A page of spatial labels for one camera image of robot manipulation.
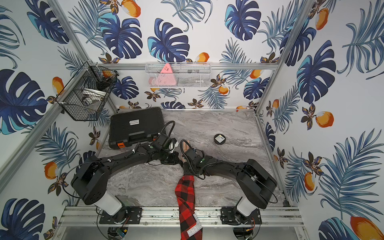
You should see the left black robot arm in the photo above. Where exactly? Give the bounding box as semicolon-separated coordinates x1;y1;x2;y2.
71;121;179;222

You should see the red black plaid sleeve forearm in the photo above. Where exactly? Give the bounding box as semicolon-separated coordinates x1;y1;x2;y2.
175;175;203;240

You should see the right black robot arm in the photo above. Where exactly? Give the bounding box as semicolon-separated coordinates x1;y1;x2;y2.
182;149;278;217

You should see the mannequin hand peace sign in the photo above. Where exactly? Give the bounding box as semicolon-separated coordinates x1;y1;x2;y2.
180;140;191;163

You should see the black round puck with label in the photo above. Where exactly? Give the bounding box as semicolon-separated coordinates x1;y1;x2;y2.
214;134;226;145

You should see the black plastic tool case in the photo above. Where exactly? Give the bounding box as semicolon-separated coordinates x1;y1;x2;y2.
108;107;165;150

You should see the pink triangular item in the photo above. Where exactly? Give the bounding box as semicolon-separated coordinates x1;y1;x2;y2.
149;63;177;87

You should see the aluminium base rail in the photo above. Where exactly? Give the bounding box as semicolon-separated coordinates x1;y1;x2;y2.
59;205;304;227

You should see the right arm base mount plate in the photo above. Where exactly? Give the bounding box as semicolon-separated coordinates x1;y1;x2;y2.
220;207;262;226

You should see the white wire shelf basket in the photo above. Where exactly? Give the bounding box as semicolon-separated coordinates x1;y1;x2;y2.
145;62;212;88

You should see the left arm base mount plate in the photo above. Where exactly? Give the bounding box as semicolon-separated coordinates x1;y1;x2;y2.
99;207;143;225

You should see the black wire basket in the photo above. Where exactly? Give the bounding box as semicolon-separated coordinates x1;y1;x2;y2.
55;62;119;121

